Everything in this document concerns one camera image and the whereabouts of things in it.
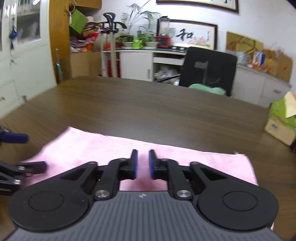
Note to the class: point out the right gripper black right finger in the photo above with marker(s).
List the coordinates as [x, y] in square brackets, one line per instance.
[176, 176]

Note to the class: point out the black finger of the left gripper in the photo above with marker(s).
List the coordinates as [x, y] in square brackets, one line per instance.
[7, 136]
[12, 177]

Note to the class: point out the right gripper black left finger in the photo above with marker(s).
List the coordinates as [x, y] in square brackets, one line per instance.
[110, 176]

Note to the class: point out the pink fluffy towel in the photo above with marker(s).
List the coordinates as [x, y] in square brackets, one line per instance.
[75, 147]

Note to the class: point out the white tall cupboard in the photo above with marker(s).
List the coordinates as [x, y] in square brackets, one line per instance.
[26, 61]

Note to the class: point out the green plush cushion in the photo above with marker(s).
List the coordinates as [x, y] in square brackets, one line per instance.
[205, 88]

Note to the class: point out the black mesh office chair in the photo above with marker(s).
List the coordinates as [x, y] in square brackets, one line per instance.
[207, 67]

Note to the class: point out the red blender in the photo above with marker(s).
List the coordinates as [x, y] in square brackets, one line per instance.
[163, 32]

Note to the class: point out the green tissue box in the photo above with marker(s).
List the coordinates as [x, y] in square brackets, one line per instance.
[281, 119]

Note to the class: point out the green paper bag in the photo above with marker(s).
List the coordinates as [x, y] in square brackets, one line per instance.
[77, 21]

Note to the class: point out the framed calligraphy with flowers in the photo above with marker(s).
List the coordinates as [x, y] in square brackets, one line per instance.
[183, 33]

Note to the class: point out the black chair headrest on stand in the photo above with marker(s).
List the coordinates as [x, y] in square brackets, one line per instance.
[110, 25]

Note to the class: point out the potted green plant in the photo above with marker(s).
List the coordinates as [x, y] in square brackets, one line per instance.
[138, 20]

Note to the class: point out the gold engraved plaque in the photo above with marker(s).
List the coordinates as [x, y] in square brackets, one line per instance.
[240, 43]

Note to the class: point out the blue white carton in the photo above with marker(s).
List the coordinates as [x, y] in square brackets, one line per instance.
[258, 58]

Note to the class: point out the brown cardboard box on cabinet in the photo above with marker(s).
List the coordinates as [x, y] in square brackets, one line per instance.
[278, 65]

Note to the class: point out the long framed calligraphy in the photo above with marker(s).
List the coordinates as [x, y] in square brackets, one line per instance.
[227, 5]

